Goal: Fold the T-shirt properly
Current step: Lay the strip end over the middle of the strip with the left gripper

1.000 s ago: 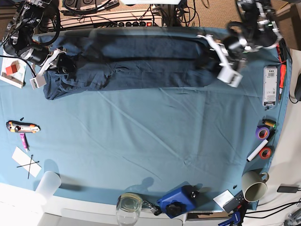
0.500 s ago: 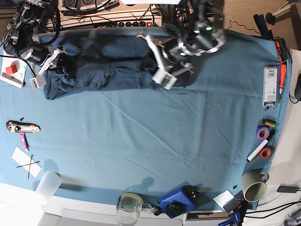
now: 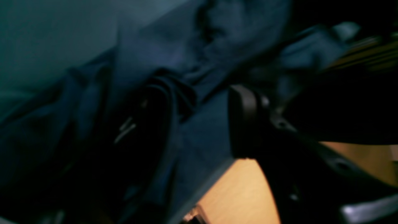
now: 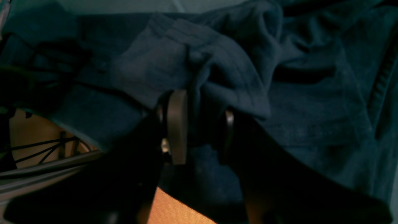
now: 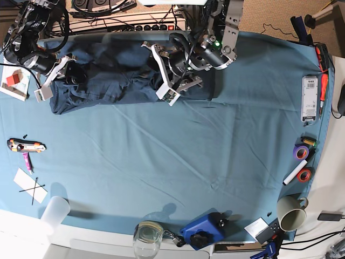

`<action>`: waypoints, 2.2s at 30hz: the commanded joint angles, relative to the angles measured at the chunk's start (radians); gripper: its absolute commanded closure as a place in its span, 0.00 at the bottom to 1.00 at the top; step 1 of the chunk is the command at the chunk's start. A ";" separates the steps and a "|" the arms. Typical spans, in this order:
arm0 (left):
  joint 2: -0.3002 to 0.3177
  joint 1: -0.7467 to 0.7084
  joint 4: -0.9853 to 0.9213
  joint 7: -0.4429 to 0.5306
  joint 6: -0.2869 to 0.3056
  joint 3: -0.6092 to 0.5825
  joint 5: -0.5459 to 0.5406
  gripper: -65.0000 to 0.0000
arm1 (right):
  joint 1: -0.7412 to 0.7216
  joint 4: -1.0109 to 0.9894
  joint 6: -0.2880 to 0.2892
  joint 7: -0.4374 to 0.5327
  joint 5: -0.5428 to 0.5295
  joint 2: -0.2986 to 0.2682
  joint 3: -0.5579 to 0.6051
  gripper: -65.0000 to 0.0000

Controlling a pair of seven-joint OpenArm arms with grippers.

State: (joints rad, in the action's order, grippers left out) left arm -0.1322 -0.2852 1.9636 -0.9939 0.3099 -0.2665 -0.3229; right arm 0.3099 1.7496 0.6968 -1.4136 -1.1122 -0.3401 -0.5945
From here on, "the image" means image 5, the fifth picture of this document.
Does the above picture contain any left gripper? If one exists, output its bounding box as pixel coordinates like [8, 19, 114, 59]
[147, 32, 204, 93]

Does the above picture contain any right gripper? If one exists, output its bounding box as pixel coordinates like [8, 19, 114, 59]
[29, 52, 87, 85]

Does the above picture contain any dark blue T-shirt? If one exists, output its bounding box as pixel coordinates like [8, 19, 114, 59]
[43, 36, 224, 115]

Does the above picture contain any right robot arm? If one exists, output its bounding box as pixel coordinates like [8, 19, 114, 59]
[1, 1, 87, 85]

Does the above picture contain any black power strip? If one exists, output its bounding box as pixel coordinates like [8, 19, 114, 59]
[132, 21, 188, 31]

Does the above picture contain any booklet with red cube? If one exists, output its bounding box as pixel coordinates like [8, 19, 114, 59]
[1, 66, 30, 101]

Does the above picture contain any orange grey utility knife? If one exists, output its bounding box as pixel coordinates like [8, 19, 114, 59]
[6, 138, 46, 153]

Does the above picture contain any pink glue tube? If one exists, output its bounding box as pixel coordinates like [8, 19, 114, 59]
[23, 152, 33, 175]

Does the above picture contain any light blue table cloth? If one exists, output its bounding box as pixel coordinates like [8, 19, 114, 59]
[1, 32, 330, 241]

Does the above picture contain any black hairpin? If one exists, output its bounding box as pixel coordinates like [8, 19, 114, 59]
[31, 177, 38, 206]
[19, 185, 45, 192]

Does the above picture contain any white paper card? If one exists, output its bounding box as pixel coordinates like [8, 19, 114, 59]
[13, 168, 47, 203]

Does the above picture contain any translucent plastic cup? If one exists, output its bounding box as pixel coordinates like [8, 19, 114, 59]
[40, 196, 71, 231]

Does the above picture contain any orange black tool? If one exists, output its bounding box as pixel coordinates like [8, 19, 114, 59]
[315, 43, 329, 73]

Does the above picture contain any purple tape roll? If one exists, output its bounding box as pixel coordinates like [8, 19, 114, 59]
[293, 144, 309, 161]

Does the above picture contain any small green yellow battery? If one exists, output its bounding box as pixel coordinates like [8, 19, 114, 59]
[300, 136, 318, 147]

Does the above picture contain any white marker pen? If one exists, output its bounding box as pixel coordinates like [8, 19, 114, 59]
[282, 159, 308, 185]

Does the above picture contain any blue clamp block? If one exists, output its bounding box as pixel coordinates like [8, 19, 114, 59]
[180, 212, 228, 250]

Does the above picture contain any red tape roll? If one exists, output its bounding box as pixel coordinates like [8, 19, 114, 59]
[296, 167, 313, 183]

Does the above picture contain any clear drinking glass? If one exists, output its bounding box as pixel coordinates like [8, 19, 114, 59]
[133, 221, 164, 258]

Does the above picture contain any small metal padlock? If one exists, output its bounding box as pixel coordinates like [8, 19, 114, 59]
[163, 229, 186, 248]

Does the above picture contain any white small box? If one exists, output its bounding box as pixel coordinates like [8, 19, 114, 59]
[244, 217, 268, 240]

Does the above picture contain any beige ceramic mug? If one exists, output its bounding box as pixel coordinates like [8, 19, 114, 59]
[277, 196, 309, 232]

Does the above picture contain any grey remote control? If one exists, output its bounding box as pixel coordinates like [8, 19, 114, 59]
[256, 218, 281, 244]

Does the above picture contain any blue spring clamp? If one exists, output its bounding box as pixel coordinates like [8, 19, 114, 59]
[250, 238, 283, 259]

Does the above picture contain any black power adapter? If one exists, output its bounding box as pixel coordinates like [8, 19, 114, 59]
[317, 211, 344, 222]

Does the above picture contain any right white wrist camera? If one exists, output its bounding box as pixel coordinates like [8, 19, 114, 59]
[34, 55, 76, 103]

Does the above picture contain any red handled screwdriver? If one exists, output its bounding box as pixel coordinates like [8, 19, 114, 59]
[319, 73, 328, 117]

